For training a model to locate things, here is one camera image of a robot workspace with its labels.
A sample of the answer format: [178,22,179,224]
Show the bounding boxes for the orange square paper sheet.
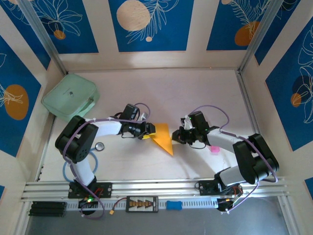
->
[150,122,175,157]

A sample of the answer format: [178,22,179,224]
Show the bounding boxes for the grey metal base sheet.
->
[24,197,291,235]

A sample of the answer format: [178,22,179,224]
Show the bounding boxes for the blue tube stethoscope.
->
[62,141,106,184]

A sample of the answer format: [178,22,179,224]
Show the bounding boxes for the blue foam block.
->
[166,200,183,211]

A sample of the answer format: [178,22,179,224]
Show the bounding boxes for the black power distribution board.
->
[126,195,159,213]

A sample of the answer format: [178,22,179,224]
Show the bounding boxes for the mint green zip case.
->
[41,73,101,124]

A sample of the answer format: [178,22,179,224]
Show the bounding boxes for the round black circuit board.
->
[217,197,237,215]

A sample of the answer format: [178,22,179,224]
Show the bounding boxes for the small black circuit board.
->
[78,197,99,209]

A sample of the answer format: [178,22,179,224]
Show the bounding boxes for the blue poster beige circle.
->
[108,0,194,52]

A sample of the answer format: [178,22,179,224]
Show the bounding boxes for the blue poster dark circle leaves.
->
[265,17,313,152]

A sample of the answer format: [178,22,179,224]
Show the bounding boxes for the blue poster white flower outline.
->
[31,0,99,54]

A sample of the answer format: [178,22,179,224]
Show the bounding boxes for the blue poster orange circle fern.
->
[206,0,278,51]

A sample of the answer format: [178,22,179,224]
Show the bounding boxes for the black ribbed block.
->
[28,201,67,218]

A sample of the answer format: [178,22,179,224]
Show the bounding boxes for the left gripper thin black cable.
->
[120,132,139,140]

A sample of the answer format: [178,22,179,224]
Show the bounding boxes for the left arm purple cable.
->
[62,102,151,220]

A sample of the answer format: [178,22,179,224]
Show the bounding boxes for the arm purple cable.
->
[192,104,279,214]
[62,102,151,220]

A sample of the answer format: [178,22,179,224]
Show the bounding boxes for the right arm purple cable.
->
[192,104,279,214]

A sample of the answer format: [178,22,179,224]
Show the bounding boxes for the long aluminium mounting rail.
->
[21,176,291,203]

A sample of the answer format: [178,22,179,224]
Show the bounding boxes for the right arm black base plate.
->
[197,180,244,196]

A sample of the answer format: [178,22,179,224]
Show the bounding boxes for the aluminium table side rail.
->
[236,70,273,177]

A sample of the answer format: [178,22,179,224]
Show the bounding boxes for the grey slotted cable duct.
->
[66,197,218,211]

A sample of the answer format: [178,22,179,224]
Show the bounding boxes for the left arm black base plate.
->
[67,182,113,199]

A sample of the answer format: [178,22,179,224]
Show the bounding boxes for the red wire yellow connector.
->
[109,197,128,216]

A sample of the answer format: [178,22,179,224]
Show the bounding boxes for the aluminium frame post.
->
[237,0,287,74]
[17,0,69,75]

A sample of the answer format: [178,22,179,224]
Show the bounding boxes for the blue floral wall poster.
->
[0,0,51,71]
[254,0,302,66]

